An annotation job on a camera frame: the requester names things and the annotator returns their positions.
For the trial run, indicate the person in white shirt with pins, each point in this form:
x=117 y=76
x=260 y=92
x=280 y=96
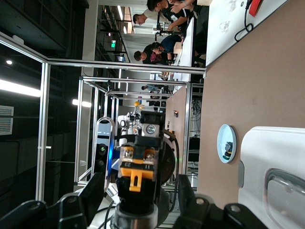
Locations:
x=149 y=14

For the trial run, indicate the long ceiling light strip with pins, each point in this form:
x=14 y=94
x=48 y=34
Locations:
x=19 y=88

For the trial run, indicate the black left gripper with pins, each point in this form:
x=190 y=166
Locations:
x=169 y=162

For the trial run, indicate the green exit sign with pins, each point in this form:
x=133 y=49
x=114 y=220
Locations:
x=113 y=44

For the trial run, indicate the red flat object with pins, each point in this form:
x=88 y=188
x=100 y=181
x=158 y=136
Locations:
x=255 y=7

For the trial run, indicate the orange black push-button switch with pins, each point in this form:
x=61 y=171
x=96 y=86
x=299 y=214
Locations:
x=137 y=171

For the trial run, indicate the distant seated person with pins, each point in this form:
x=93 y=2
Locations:
x=152 y=87

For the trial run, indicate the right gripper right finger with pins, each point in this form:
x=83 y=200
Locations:
x=188 y=202

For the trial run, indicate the light blue round plate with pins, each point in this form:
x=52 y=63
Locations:
x=222 y=136

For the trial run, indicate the white lunch box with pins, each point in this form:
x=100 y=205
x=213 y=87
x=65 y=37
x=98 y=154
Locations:
x=262 y=155

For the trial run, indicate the person in blue shirt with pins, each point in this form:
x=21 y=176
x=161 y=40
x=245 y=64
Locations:
x=171 y=43

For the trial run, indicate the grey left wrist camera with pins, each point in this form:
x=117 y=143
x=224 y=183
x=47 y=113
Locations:
x=101 y=155

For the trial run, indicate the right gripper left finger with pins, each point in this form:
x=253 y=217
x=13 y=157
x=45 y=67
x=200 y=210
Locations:
x=90 y=198

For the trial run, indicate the large aluminium cell frame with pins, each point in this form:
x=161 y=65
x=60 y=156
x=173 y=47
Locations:
x=44 y=119

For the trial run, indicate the smaller aluminium cell frame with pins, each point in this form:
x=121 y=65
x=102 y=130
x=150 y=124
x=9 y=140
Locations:
x=79 y=131

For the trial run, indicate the white wall air vent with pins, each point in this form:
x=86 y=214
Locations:
x=6 y=121

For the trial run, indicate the person in plain black shirt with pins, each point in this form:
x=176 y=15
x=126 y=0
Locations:
x=176 y=14

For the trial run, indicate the person in pink-print black shirt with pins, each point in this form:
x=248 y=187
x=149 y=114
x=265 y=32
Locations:
x=152 y=57

